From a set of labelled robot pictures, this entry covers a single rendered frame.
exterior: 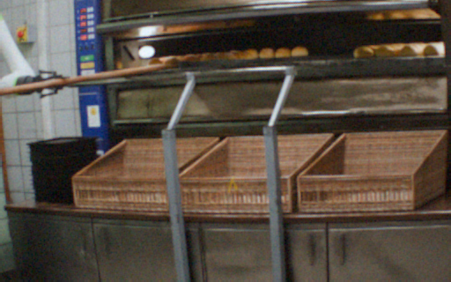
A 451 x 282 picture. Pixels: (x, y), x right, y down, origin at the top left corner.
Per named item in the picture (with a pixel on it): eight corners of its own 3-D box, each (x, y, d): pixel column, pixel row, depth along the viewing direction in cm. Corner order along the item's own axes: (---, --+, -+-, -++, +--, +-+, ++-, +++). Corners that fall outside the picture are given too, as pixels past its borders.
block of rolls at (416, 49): (395, 54, 545) (394, 43, 545) (471, 51, 520) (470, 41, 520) (351, 58, 494) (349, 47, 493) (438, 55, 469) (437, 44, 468)
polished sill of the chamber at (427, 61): (121, 81, 552) (121, 73, 551) (448, 64, 458) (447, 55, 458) (114, 82, 547) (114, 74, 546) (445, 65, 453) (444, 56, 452)
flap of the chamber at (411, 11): (95, 33, 532) (118, 39, 549) (428, 8, 438) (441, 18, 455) (95, 28, 532) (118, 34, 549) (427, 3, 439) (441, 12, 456)
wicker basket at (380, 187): (346, 193, 485) (343, 132, 483) (451, 189, 455) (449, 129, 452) (296, 213, 444) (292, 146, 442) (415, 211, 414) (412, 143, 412)
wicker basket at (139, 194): (130, 193, 547) (125, 138, 545) (226, 195, 518) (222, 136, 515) (73, 208, 506) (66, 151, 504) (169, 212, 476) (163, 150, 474)
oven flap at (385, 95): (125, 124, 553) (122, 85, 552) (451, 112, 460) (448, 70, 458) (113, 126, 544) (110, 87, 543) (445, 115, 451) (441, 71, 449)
